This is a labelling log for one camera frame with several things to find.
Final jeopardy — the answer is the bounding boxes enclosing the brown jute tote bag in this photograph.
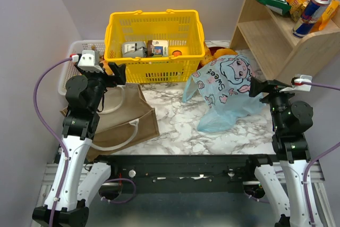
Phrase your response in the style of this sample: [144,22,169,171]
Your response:
[59,82,160,163]

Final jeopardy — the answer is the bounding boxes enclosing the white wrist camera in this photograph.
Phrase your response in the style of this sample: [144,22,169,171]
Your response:
[279,75,312,93]
[71,50,104,73]

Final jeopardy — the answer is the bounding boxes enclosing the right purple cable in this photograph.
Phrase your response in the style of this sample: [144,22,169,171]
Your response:
[302,82,340,227]

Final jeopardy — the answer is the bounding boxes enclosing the orange pastry bread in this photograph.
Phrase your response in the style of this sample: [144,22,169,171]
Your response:
[200,43,215,67]

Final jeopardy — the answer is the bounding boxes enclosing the orange yellow snack bag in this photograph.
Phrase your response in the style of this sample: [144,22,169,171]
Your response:
[286,0,339,32]

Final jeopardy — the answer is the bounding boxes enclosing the purple cable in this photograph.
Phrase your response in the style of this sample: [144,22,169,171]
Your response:
[33,57,74,227]
[302,82,340,227]

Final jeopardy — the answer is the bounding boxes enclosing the red bowl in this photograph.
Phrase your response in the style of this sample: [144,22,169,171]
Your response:
[209,47,222,55]

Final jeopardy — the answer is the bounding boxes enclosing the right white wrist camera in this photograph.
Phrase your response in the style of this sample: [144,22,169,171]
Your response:
[279,75,312,93]

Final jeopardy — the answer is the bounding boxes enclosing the red bull can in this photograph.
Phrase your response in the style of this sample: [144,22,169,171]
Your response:
[292,0,332,38]

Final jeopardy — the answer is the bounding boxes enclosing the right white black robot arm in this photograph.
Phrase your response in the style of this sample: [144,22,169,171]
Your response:
[249,75,323,226]

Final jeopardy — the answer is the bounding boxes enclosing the wooden shelf unit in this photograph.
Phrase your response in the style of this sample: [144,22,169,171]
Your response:
[230,0,339,83]

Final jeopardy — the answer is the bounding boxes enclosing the grey white box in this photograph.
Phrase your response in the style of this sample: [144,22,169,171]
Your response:
[122,41,147,58]

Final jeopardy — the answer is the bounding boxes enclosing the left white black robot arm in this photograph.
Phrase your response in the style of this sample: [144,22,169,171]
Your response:
[32,63,126,226]

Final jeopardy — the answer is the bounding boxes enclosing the blue cartoon plastic bag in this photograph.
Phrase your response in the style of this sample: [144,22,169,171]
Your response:
[182,54,265,132]

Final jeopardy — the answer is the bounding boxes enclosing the yellow plastic shopping basket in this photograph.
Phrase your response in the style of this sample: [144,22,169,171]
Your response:
[104,9,205,83]

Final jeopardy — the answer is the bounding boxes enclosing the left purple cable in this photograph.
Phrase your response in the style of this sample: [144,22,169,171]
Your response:
[33,57,74,227]

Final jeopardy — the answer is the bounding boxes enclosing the peach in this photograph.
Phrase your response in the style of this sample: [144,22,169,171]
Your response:
[101,61,113,75]

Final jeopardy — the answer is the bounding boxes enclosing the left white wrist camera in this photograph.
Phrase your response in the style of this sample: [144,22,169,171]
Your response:
[71,50,104,73]

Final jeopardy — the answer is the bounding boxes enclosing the golden bread roll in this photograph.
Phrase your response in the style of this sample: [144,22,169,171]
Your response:
[214,48,238,59]

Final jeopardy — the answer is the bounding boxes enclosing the white perforated plastic tray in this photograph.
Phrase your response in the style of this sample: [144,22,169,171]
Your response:
[57,39,107,96]

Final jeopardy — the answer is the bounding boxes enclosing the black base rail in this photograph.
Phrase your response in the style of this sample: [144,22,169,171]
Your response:
[84,154,279,195]

